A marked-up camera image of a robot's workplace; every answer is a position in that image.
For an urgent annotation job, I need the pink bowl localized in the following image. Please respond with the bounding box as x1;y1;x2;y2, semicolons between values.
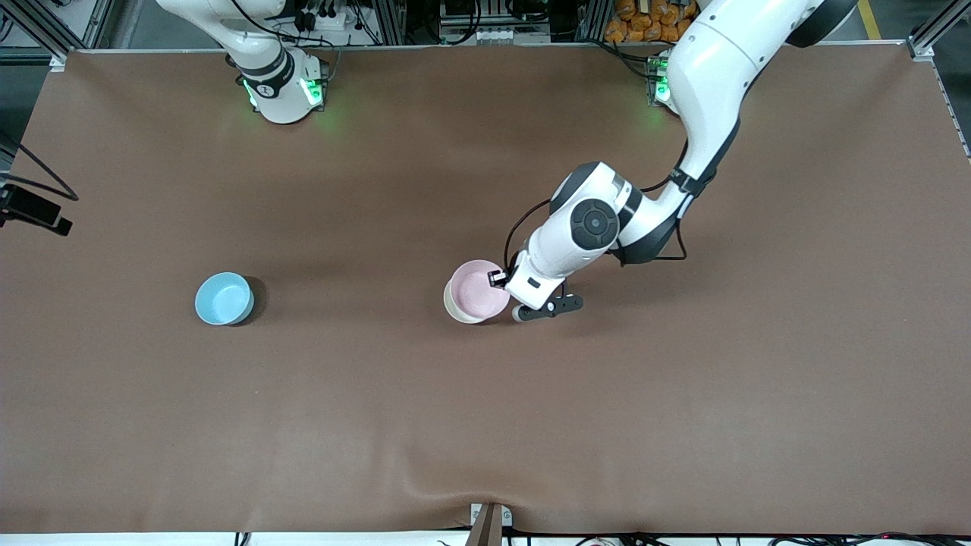
451;259;511;318

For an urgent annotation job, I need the blue bowl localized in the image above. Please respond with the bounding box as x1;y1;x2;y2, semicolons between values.
195;272;255;327

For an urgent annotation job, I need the white bowl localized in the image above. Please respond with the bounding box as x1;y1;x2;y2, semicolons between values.
443;279;501;325

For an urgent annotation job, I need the brown table cover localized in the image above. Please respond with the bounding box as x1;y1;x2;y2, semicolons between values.
0;45;971;535

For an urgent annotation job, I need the grey electronics box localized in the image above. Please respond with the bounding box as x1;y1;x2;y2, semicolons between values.
438;0;526;44

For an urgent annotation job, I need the orange netted bag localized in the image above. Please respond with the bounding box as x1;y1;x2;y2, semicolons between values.
605;0;702;44

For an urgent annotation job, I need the white power strip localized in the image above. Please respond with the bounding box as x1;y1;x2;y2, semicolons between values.
292;0;359;33

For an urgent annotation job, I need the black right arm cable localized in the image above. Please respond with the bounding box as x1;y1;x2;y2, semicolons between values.
0;133;79;202

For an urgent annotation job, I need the aluminium frame post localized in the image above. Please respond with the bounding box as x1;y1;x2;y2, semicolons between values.
907;0;971;61
0;0;77;71

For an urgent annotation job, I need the metal table clamp bracket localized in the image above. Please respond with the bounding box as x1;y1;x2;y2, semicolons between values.
469;502;514;546

